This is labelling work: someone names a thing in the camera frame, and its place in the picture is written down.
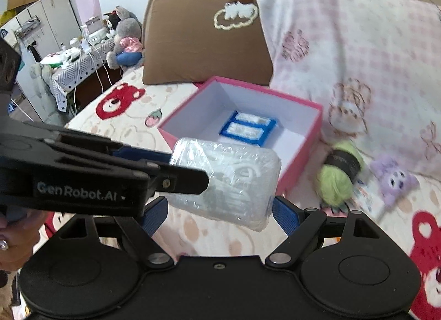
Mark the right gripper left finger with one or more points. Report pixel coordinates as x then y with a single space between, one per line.
137 234

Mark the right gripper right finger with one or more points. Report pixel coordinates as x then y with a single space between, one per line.
301 227

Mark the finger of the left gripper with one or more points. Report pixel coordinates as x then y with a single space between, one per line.
173 179

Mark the green yarn ball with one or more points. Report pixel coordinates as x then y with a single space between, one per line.
334 182

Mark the pink cardboard box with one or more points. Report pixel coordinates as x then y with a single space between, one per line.
226 110

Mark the blue wipes packet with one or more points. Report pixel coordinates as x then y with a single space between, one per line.
248 128

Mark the person's left hand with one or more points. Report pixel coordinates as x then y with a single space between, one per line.
19 238

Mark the white tissue pack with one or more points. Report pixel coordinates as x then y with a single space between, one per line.
366 199

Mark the purple plush toy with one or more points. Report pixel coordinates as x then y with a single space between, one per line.
394 181

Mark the cluttered side table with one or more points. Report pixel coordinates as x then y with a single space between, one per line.
72 66

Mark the grey plush rabbit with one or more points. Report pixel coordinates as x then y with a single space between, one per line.
128 49

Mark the white wardrobe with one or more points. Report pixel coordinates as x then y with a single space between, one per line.
41 29

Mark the brown cloud pillow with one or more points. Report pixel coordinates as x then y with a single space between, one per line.
193 40

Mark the black plush toy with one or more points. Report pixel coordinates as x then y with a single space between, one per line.
111 21

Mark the pink checkered pillow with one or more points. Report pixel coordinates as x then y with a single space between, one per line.
374 66

